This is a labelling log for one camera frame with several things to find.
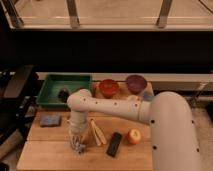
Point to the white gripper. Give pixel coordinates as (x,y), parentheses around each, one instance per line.
(77,128)

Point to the green plastic tray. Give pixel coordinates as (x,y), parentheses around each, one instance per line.
(53,83)

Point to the blue sponge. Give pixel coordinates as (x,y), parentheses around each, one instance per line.
(50,120)

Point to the blue grey towel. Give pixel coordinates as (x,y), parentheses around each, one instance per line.
(78,147)

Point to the dark grapes bunch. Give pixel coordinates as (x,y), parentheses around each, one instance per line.
(63,95)

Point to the black chair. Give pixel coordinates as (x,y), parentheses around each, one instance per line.
(16,94)

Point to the wooden tongs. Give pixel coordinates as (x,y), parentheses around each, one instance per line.
(98,134)

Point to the red bowl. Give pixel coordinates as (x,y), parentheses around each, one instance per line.
(108,88)

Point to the light blue cup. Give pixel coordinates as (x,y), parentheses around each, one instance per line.
(147,96)

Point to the red yellow apple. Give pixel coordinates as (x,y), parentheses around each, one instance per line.
(134,136)

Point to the black rectangular remote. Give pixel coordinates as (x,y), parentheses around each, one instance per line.
(114,144)

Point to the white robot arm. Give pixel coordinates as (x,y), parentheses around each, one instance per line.
(174,140)

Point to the purple bowl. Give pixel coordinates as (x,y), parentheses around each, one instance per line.
(136,83)

